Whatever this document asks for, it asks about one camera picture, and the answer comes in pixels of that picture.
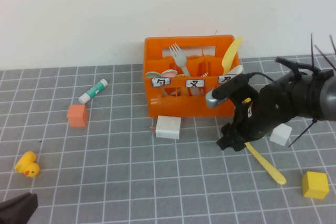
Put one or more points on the yellow rubber duck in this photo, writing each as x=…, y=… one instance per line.
x=26, y=165

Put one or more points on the black zip tie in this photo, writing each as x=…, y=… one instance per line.
x=333, y=44
x=302, y=134
x=312, y=51
x=325, y=57

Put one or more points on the paper label reading 勺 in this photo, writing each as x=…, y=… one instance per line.
x=161, y=82

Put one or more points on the grey-green plastic spoon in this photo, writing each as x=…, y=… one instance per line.
x=152, y=74

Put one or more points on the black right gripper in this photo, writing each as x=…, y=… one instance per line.
x=246, y=127

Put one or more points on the yellow plastic knife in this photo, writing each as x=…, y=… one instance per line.
x=229, y=53

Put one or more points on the paper label reading 刀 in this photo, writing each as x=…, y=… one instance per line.
x=223, y=79

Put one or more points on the grey plastic fork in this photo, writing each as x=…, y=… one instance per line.
x=181, y=60

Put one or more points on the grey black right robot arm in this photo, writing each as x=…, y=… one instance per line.
x=296, y=98

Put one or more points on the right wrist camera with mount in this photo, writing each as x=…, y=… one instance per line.
x=231, y=87

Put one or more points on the pink plastic spoon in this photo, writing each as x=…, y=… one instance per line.
x=170, y=72

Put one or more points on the orange plastic cutlery holder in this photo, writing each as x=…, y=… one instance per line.
x=183, y=107

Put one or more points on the grey checkered tablecloth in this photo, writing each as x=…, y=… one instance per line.
x=99, y=195

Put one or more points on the paper label reading 叉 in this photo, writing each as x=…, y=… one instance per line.
x=195, y=83

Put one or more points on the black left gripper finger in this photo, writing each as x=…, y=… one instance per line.
x=15, y=214
x=18, y=201

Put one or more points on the white cube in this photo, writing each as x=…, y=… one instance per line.
x=282, y=136

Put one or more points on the white green glue stick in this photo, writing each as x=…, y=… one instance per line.
x=93, y=91

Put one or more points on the white charger plug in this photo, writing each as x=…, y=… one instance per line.
x=168, y=128

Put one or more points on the white plastic knife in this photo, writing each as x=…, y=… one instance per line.
x=237, y=69

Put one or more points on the yellow plastic spoon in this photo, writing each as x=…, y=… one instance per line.
x=267, y=166

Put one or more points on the salmon orange cube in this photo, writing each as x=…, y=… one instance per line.
x=77, y=117

